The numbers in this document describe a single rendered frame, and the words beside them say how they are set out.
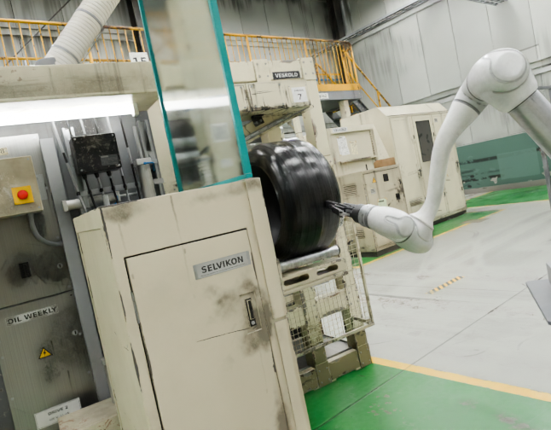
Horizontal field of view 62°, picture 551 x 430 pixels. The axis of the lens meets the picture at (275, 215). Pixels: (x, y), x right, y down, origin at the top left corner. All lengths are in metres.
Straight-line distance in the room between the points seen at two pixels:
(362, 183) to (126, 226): 5.72
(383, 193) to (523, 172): 7.21
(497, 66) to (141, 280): 1.13
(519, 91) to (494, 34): 12.48
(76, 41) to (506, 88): 1.66
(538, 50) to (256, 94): 11.56
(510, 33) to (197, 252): 13.08
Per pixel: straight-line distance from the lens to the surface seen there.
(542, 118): 1.59
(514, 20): 13.86
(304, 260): 2.01
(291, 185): 1.88
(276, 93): 2.45
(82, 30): 2.24
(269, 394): 1.24
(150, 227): 1.07
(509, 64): 1.53
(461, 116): 1.70
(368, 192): 6.67
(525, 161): 13.59
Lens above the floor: 1.23
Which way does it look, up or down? 3 degrees down
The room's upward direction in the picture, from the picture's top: 12 degrees counter-clockwise
